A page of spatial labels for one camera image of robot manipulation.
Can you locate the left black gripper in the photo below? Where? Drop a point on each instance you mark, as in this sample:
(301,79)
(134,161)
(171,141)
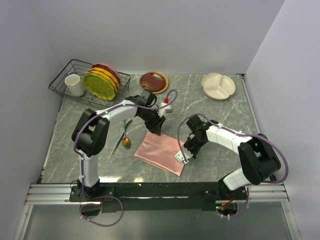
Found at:
(155,126)

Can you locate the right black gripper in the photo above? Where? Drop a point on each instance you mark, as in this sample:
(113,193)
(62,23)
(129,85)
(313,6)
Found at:
(186,145)

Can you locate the pink satin napkin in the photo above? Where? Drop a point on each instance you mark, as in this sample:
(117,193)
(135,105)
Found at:
(159,151)

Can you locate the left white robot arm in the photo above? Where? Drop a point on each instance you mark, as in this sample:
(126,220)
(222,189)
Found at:
(90,133)

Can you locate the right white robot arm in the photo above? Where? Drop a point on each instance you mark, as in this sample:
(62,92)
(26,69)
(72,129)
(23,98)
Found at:
(258,160)

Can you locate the black utensil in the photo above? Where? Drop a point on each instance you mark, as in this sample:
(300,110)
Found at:
(120,142)

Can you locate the iridescent metal spoon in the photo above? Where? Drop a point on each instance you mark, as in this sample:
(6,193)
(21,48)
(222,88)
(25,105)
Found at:
(126,142)

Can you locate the dark red decorated plate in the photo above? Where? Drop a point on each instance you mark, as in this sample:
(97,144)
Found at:
(156,82)

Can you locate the cream divided plate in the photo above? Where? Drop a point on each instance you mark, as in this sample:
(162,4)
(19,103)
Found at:
(217,86)

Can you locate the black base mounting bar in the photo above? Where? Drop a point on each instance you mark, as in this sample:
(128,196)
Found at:
(149,196)

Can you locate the green polka dot plate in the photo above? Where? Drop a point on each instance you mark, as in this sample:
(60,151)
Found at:
(99,86)

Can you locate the orange plate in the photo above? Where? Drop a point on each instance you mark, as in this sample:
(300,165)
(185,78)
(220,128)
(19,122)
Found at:
(103,72)

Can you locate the dark pink plate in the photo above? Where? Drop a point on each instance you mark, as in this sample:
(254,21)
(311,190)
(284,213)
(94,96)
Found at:
(110,69)

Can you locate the white cup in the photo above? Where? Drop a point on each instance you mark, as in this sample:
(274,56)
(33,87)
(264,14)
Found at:
(75,85)

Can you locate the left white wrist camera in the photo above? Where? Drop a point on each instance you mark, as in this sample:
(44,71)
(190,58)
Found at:
(166,108)

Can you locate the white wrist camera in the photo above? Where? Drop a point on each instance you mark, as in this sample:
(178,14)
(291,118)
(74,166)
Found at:
(166,108)
(183,155)

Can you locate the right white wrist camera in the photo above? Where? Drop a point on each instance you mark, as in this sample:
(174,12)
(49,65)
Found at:
(183,155)

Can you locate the black wire dish rack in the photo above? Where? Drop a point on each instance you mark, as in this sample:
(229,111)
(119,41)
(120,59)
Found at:
(80,68)

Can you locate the aluminium frame rail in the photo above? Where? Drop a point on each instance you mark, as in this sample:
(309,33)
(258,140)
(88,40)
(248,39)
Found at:
(59,194)

